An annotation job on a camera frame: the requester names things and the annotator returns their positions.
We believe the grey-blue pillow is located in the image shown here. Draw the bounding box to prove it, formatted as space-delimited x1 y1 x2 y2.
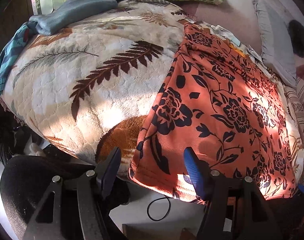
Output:
252 0 296 88

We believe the teal patterned cloth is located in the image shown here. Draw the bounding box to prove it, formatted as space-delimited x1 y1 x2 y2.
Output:
0 22 37 95

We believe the white leaf-print blanket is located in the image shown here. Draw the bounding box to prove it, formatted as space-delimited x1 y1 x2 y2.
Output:
0 0 304 181

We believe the folded blue towel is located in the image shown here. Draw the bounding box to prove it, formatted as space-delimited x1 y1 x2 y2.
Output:
27 0 118 36

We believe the white glove with teal cuff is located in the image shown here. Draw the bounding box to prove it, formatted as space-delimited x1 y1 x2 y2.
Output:
211 25 241 47

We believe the dark fuzzy cushion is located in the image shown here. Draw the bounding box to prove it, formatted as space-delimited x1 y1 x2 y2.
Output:
288 20 304 57

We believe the small pen and wrapper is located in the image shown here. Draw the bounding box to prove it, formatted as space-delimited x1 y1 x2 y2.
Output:
183 16 198 24

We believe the orange floral blouse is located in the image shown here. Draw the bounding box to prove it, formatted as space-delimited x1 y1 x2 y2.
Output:
129 23 297 203

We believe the grey crumpled cloth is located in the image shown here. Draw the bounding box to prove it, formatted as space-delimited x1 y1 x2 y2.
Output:
246 45 263 63

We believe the black cable loop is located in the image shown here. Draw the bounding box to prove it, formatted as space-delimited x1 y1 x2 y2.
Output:
146 196 172 222

